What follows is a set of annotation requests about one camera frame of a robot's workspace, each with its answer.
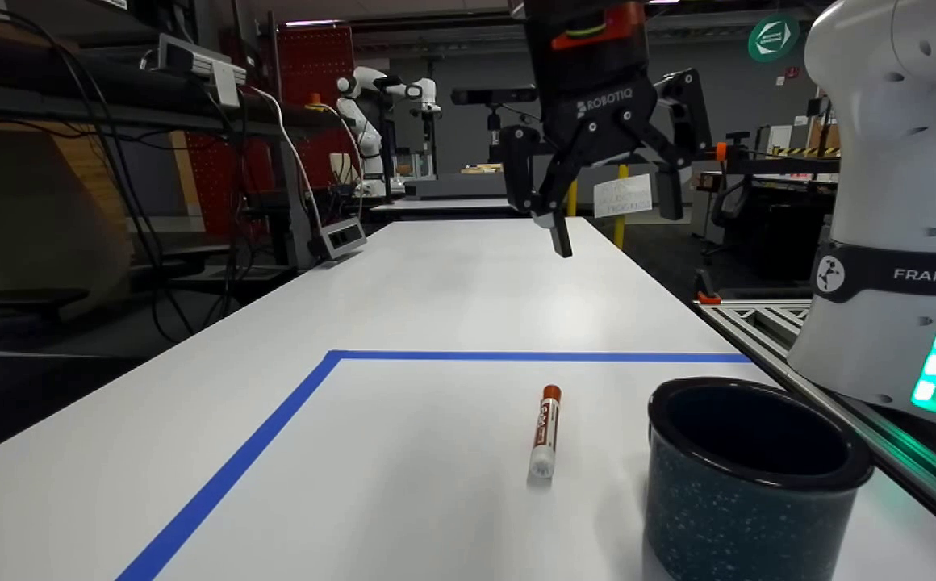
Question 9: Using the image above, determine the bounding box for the dark blue speckled mug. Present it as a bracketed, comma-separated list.
[642, 374, 878, 581]

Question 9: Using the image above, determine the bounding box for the aluminium rail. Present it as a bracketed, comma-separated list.
[689, 298, 936, 553]

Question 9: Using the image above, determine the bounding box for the blue tape line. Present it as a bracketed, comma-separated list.
[112, 345, 753, 581]

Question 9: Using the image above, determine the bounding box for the black camera on stand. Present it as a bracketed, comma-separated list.
[447, 83, 541, 165]

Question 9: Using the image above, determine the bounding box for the white power strip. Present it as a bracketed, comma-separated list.
[151, 31, 248, 108]

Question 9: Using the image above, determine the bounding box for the grey work table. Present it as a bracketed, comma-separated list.
[368, 191, 548, 221]

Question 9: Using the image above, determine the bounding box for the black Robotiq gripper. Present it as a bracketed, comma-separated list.
[496, 0, 715, 261]

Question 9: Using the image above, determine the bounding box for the red cabinet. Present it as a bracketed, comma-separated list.
[183, 16, 359, 235]

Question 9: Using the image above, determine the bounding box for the dark metal shelf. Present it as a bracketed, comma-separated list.
[0, 19, 331, 138]

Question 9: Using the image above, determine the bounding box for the tan wooden board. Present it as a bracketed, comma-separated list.
[0, 108, 140, 315]

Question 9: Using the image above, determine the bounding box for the round green sign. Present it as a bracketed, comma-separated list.
[744, 8, 799, 64]

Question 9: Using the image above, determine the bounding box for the black cable bundle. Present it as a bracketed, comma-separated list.
[14, 0, 201, 337]

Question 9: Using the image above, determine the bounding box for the white cable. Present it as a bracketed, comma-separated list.
[243, 80, 331, 253]

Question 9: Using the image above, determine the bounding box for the grey box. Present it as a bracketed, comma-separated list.
[316, 216, 371, 261]

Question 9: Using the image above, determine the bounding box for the white paper sign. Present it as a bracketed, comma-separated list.
[591, 170, 654, 221]

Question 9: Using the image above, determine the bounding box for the red and white marker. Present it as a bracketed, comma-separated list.
[527, 380, 563, 491]

